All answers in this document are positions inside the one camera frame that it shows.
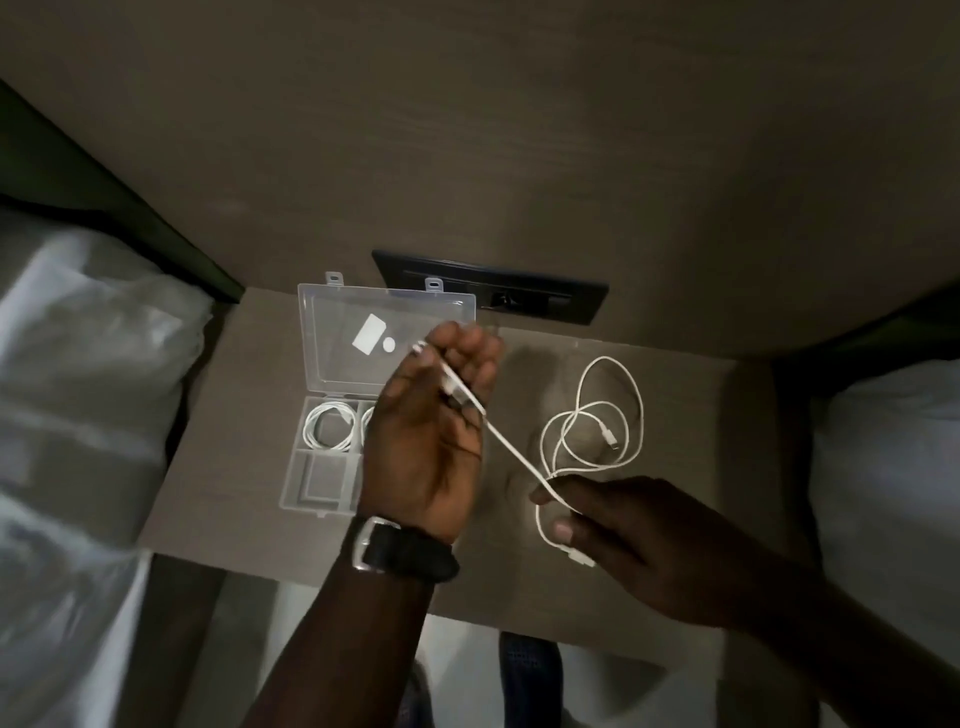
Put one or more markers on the person's right hand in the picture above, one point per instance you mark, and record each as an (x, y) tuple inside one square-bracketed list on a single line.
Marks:
[(660, 547)]

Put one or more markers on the person's left hand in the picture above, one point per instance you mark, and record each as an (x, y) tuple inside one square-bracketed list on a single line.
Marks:
[(420, 465)]

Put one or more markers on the person's left thumb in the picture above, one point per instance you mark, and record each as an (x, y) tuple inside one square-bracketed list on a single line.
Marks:
[(409, 367)]

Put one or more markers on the person's right thumb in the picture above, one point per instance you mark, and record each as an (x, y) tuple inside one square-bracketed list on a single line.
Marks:
[(574, 531)]

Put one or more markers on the person's left forearm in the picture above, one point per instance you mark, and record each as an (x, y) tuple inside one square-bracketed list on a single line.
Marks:
[(352, 645)]

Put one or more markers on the person's right forearm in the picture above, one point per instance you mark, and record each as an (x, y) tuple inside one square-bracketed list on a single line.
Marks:
[(847, 645)]

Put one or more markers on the clear plastic organizer box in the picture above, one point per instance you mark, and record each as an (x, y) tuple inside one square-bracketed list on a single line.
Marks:
[(337, 352)]

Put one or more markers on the person's leg in jeans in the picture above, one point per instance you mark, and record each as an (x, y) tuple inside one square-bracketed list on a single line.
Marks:
[(531, 682)]

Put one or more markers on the black wristwatch with silver buckle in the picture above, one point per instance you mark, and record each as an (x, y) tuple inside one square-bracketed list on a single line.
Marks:
[(409, 553)]

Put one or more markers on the white bed pillow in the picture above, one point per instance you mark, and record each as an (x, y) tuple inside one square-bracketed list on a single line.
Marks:
[(892, 495), (82, 450)]

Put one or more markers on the dark bed headboard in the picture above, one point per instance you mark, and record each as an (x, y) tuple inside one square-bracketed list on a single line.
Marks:
[(112, 195), (885, 330)]

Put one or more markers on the black wall outlet panel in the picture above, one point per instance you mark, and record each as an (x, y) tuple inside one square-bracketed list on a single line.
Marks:
[(517, 289)]

